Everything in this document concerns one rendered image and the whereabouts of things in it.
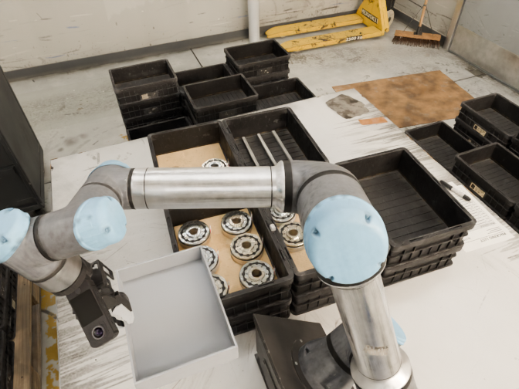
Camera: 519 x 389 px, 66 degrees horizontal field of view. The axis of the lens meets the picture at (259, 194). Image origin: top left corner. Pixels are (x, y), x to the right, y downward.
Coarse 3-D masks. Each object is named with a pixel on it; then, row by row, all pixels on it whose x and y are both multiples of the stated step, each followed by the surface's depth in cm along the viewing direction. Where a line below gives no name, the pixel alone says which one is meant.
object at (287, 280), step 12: (168, 216) 124; (264, 216) 123; (168, 228) 120; (276, 240) 117; (288, 264) 111; (288, 276) 108; (252, 288) 105; (264, 288) 106; (276, 288) 108; (228, 300) 104
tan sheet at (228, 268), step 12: (216, 216) 137; (216, 228) 133; (216, 240) 130; (228, 240) 130; (216, 252) 126; (228, 252) 126; (264, 252) 126; (228, 264) 123; (240, 264) 123; (228, 276) 120; (240, 288) 117
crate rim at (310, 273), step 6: (264, 210) 125; (270, 216) 123; (270, 222) 122; (276, 228) 120; (276, 234) 118; (282, 240) 117; (282, 246) 115; (288, 252) 113; (288, 258) 112; (294, 264) 111; (294, 270) 109; (306, 270) 109; (312, 270) 109; (294, 276) 109; (300, 276) 108; (306, 276) 109; (312, 276) 110
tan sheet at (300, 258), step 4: (296, 216) 137; (296, 220) 135; (292, 252) 126; (296, 252) 126; (300, 252) 126; (304, 252) 126; (292, 256) 125; (296, 256) 125; (300, 256) 125; (304, 256) 125; (296, 260) 124; (300, 260) 124; (304, 260) 124; (308, 260) 124; (296, 264) 123; (300, 264) 123; (304, 264) 123; (308, 264) 123; (300, 268) 122; (304, 268) 122; (308, 268) 122; (312, 268) 122
